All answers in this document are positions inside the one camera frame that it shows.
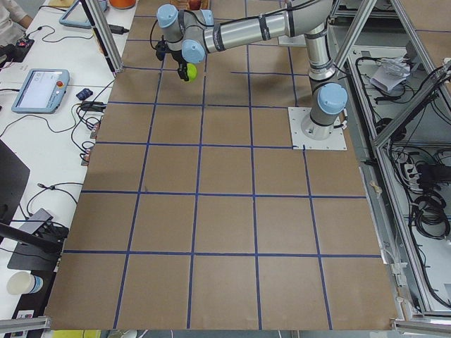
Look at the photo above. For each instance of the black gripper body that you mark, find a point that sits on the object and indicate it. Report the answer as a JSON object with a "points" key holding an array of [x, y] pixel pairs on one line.
{"points": [[178, 59]]}

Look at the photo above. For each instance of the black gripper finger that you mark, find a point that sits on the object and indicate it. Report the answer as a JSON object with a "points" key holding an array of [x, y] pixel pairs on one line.
{"points": [[183, 72]]}

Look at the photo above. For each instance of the green apple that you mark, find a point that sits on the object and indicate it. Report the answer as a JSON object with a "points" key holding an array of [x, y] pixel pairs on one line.
{"points": [[191, 72]]}

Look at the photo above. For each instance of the red yellow apple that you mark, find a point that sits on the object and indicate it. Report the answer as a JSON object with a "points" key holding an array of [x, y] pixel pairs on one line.
{"points": [[195, 4]]}

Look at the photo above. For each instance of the woven wicker basket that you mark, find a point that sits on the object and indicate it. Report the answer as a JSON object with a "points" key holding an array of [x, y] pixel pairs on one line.
{"points": [[183, 4]]}

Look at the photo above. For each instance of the black power adapter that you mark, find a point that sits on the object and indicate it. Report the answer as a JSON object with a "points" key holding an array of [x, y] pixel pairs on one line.
{"points": [[118, 30]]}

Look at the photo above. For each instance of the orange bucket with lid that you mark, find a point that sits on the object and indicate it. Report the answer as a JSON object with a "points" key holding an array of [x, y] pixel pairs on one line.
{"points": [[122, 4]]}

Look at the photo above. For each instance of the blue teach pendant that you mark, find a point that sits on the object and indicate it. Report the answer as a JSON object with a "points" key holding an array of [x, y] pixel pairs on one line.
{"points": [[75, 16], [42, 91]]}

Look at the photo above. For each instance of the black monitor stand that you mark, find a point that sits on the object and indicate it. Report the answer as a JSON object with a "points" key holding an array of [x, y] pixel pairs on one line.
{"points": [[39, 239]]}

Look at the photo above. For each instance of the white paper cup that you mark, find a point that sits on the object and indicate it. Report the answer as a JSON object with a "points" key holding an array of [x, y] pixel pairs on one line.
{"points": [[24, 283]]}

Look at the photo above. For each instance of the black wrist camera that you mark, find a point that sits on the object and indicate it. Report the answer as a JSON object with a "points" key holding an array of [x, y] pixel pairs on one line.
{"points": [[161, 49]]}

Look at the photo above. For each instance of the aluminium frame post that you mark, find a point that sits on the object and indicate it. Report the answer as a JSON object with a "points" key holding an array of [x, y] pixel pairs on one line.
{"points": [[102, 32]]}

